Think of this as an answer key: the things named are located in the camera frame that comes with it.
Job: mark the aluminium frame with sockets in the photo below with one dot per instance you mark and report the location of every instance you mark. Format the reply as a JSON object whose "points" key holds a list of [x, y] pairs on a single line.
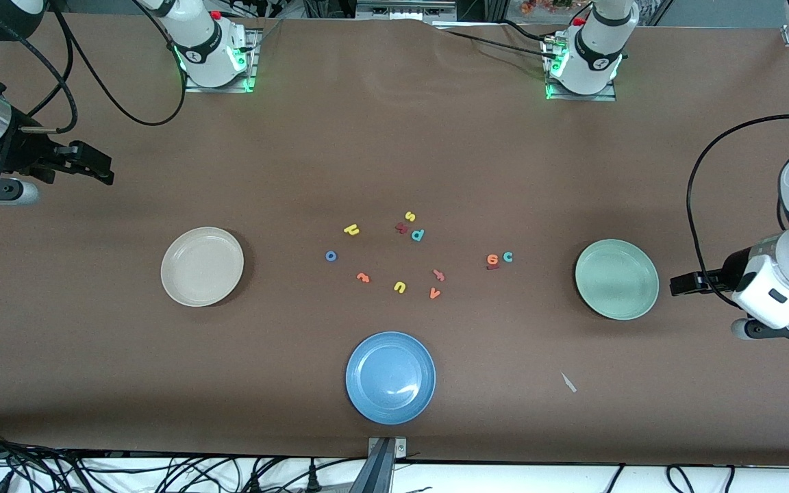
{"points": [[401, 10]]}

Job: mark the yellow letter u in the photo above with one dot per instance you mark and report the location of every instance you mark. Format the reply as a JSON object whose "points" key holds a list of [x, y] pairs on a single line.
{"points": [[400, 288]]}

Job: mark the green plate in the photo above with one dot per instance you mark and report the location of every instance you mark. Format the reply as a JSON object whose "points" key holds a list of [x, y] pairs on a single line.
{"points": [[617, 279]]}

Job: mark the white tape scrap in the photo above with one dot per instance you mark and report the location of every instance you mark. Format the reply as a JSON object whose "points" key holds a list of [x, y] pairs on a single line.
{"points": [[568, 382]]}

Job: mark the black floor power plug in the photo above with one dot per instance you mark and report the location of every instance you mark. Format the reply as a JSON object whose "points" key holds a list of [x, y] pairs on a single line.
{"points": [[255, 483], [312, 479]]}

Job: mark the salmon pink letter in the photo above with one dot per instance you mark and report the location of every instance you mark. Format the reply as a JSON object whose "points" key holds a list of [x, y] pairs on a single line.
{"points": [[438, 275]]}

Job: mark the orange artificial flowers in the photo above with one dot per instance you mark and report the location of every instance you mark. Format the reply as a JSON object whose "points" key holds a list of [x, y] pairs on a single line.
{"points": [[545, 5]]}

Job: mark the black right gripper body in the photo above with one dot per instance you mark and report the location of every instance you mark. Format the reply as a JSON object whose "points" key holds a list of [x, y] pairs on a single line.
{"points": [[23, 152]]}

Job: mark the beige brown plate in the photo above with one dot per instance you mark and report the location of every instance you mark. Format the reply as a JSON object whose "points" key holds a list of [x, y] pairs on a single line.
{"points": [[202, 266]]}

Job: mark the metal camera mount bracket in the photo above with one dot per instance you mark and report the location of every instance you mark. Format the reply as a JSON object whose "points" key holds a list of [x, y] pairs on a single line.
{"points": [[384, 472]]}

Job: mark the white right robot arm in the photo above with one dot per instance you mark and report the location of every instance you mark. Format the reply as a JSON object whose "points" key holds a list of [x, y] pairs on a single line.
{"points": [[206, 41]]}

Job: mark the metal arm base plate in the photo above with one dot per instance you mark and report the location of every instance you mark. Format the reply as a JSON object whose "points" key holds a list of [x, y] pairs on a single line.
{"points": [[607, 98], [252, 68]]}

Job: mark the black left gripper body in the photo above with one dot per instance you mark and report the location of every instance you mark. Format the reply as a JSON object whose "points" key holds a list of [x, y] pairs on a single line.
{"points": [[731, 268]]}

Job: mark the blue plate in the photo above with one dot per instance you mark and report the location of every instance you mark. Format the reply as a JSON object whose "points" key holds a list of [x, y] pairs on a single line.
{"points": [[390, 377]]}

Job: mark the brown table cover sheet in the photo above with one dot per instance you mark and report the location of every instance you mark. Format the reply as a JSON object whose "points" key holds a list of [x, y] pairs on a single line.
{"points": [[394, 137]]}

